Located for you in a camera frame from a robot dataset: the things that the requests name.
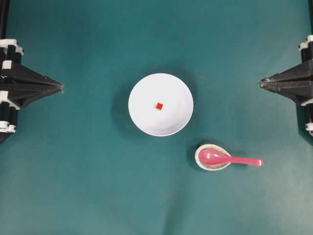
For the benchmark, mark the pink plastic spoon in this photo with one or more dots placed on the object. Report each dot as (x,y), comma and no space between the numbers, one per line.
(212,156)

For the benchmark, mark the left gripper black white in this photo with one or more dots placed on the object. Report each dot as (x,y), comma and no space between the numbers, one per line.
(21,96)

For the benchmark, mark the small red block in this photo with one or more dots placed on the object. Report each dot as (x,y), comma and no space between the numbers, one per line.
(159,106)

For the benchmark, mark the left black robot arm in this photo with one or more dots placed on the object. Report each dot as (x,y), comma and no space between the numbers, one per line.
(19,85)

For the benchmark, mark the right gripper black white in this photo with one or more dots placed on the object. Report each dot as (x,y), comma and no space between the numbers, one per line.
(300,93)

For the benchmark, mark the speckled ceramic spoon rest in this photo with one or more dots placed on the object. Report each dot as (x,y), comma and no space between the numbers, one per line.
(215,167)

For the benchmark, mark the white round bowl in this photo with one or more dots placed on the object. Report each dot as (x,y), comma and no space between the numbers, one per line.
(163,88)

